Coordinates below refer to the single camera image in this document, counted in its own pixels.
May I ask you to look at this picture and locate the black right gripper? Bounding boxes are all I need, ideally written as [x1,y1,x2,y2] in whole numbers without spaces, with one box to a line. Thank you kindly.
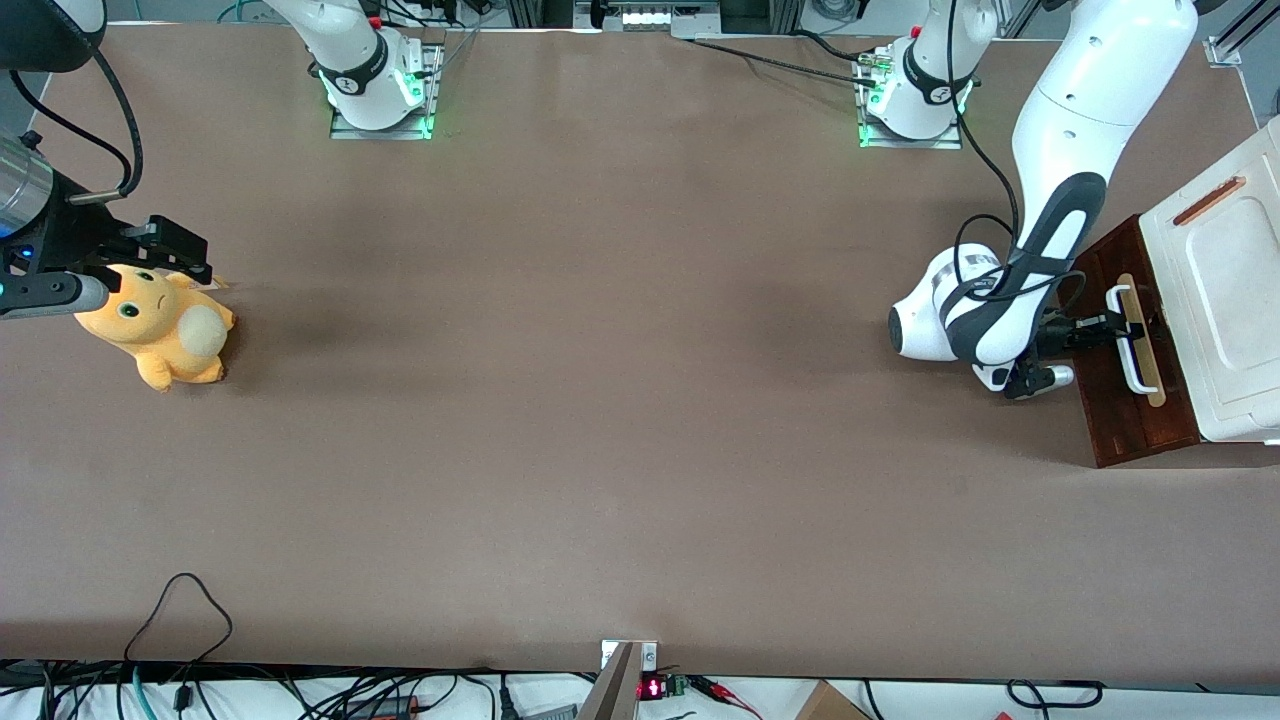
[4,172,214,292]

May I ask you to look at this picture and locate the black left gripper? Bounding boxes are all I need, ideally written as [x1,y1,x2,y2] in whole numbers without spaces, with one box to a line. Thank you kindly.
[1034,311,1149,362]

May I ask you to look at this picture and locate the white drawer handle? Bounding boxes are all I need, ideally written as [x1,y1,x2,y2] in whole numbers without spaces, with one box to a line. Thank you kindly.
[1104,284,1162,397]

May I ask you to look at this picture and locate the dark wood drawer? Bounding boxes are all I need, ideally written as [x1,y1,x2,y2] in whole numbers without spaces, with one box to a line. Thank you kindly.
[1072,215,1201,461]

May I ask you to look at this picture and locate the orange plush toy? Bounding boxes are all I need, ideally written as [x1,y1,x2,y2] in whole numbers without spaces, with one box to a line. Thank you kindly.
[74,264,237,392]

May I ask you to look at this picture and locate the white-topped dark wood cabinet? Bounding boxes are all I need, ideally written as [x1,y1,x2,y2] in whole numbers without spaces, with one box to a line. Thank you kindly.
[1072,115,1280,469]

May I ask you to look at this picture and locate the copper bar on cabinet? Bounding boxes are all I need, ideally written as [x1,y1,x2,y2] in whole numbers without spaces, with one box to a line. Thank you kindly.
[1171,176,1247,227]

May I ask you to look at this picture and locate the brown cardboard box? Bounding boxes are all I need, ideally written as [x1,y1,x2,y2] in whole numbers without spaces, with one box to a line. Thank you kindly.
[794,680,873,720]

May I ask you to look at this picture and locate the white lit power strip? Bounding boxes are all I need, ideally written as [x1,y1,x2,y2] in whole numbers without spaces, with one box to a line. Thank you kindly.
[598,0,723,33]

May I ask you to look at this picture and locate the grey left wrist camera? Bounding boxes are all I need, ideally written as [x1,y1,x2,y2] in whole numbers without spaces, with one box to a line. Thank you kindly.
[1003,364,1077,401]

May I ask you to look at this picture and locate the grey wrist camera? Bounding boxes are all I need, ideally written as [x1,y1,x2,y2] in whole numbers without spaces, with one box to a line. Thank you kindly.
[1003,364,1077,401]
[0,272,110,321]

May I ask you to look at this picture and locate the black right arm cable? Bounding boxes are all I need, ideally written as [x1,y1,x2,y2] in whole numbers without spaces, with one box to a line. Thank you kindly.
[8,45,145,202]

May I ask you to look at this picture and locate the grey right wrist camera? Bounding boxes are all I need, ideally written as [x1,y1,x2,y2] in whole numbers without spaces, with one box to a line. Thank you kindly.
[0,272,110,321]

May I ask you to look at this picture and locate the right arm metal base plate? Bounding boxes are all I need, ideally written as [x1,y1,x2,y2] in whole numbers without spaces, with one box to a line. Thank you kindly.
[329,42,444,141]

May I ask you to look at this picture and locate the aluminium corner bracket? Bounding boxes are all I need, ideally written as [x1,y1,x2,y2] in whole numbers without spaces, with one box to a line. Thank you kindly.
[1204,0,1266,69]

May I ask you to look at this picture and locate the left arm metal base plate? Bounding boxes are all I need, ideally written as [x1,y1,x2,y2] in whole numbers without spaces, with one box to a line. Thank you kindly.
[857,48,964,151]

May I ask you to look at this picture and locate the black oval cable loop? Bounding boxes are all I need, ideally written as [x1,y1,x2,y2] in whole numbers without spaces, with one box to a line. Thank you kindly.
[1007,679,1105,712]

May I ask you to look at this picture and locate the black looped cable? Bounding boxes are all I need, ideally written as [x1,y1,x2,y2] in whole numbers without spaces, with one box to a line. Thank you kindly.
[124,572,234,665]

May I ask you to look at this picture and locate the short black table cable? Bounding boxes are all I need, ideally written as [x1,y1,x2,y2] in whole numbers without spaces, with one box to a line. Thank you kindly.
[788,30,883,63]

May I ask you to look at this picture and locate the long black table cable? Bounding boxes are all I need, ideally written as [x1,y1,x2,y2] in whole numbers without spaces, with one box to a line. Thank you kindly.
[688,38,883,87]

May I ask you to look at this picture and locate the red clip wires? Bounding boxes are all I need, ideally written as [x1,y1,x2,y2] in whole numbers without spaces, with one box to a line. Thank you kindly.
[688,676,765,719]

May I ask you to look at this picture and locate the grey camera mount bar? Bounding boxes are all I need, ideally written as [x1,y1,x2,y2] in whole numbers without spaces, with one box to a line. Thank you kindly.
[575,640,660,720]

